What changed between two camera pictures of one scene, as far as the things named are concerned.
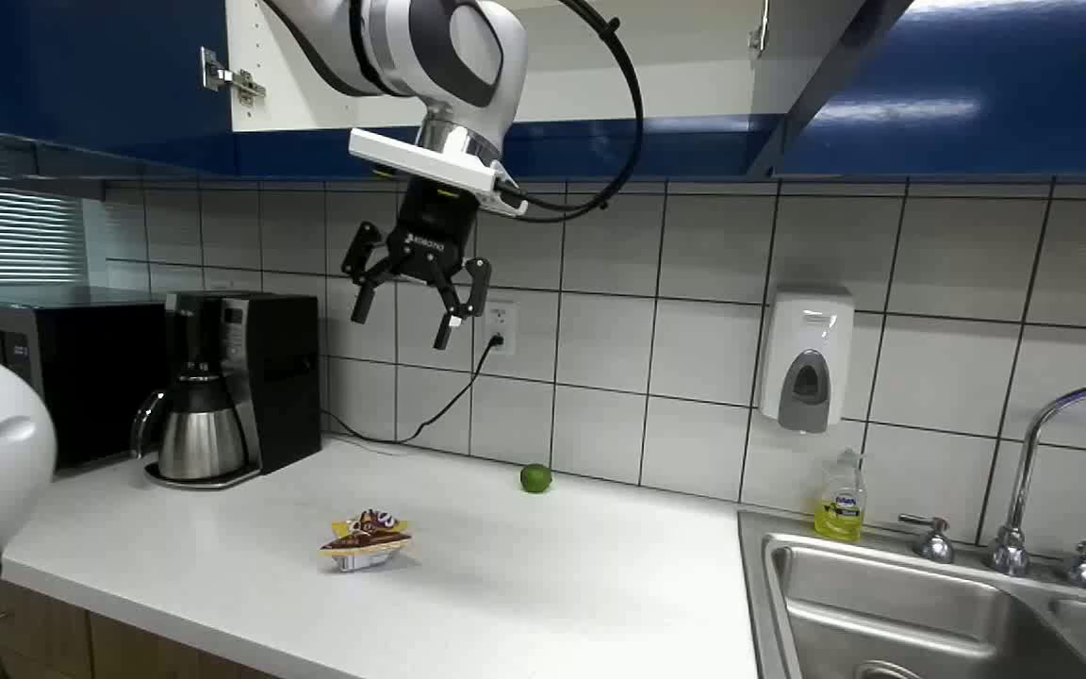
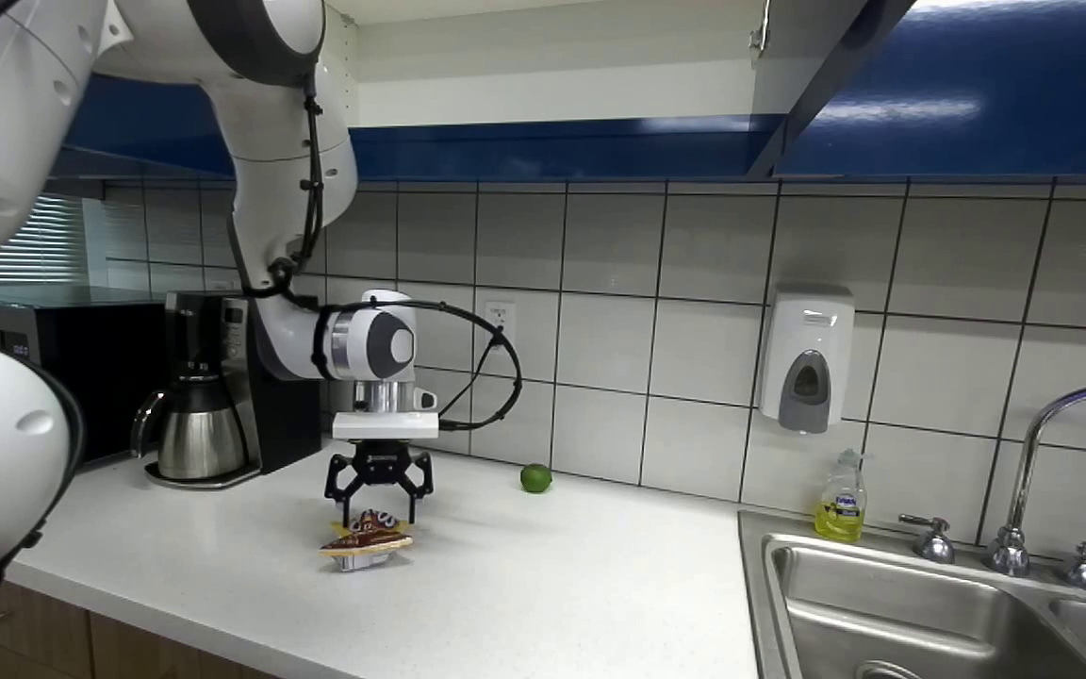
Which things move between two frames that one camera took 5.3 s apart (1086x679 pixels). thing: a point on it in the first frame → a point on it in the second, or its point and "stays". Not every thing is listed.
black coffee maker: x=268 y=354 stays
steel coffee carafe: x=191 y=424 stays
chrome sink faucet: x=1007 y=551 stays
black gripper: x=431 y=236 → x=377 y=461
